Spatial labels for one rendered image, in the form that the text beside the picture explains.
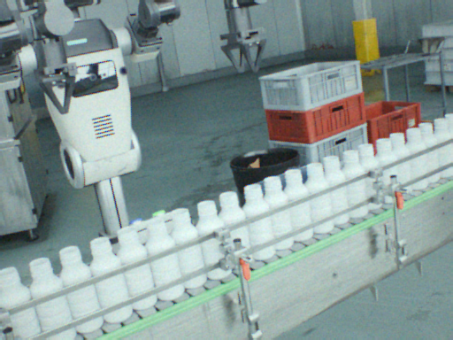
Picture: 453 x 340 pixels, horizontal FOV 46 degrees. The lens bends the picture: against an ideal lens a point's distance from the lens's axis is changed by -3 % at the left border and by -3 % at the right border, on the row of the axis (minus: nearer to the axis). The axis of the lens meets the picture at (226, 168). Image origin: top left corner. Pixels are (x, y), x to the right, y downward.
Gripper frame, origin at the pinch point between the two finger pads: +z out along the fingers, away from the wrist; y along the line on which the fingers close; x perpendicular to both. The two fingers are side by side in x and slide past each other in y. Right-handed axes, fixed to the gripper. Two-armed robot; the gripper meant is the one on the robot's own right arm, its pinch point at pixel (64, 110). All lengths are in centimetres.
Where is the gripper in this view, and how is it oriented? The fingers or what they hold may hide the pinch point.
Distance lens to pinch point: 116.2
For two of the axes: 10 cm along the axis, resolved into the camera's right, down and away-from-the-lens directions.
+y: 5.2, 1.3, -8.4
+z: 1.6, 9.6, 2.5
